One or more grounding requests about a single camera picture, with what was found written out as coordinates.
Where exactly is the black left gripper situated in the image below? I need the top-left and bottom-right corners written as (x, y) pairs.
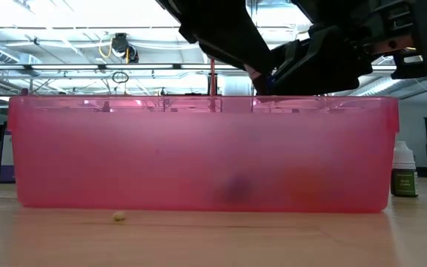
top-left (156, 0), bottom-right (274, 75)

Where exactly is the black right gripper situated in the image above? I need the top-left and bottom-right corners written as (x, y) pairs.
top-left (272, 0), bottom-right (427, 96)

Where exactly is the small green food coloring bottle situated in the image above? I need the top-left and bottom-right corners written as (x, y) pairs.
top-left (390, 139), bottom-right (419, 198)

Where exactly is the red desk lamp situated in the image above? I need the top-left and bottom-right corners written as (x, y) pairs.
top-left (208, 57), bottom-right (217, 113)

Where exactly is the red translucent plastic bin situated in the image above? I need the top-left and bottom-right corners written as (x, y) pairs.
top-left (7, 94), bottom-right (400, 214)

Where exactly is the white and purple sign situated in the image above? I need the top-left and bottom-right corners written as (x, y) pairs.
top-left (0, 121), bottom-right (16, 185)

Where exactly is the black ceiling cord reel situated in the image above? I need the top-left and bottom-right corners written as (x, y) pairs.
top-left (110, 32), bottom-right (140, 64)

